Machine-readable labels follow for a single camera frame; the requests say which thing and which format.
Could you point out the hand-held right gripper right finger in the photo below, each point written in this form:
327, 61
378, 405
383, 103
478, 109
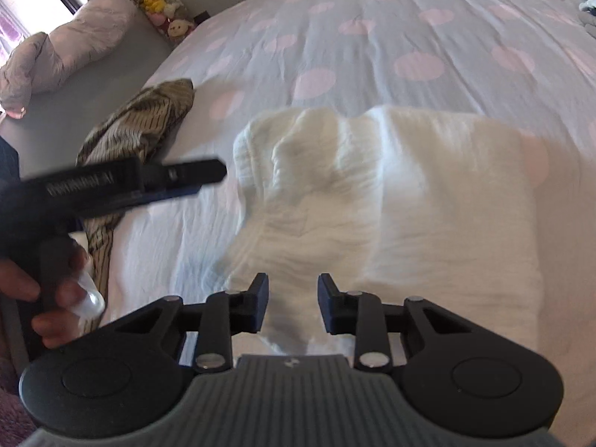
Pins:
324, 307

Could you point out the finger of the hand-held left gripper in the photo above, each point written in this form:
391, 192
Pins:
172, 194
195, 171

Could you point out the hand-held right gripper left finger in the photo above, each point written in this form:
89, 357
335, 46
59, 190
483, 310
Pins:
262, 305

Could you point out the brown striped garment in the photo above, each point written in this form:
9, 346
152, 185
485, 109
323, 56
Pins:
139, 121

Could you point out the white muslin pants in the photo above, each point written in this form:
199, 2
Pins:
396, 195

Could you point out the stack of folded clothes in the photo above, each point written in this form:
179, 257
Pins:
586, 9

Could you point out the person's left hand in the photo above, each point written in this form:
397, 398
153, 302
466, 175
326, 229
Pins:
65, 326

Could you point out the pale pink duvet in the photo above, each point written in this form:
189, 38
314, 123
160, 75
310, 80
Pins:
70, 42

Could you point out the pile of plush toys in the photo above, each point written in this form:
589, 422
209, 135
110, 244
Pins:
156, 2

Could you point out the window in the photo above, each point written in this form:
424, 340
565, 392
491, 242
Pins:
32, 0

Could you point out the purple fuzzy cloth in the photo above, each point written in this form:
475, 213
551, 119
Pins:
11, 409

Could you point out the bed with pink-dotted sheet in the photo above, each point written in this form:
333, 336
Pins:
372, 32

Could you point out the black wall plug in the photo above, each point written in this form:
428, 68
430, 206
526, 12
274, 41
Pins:
201, 17

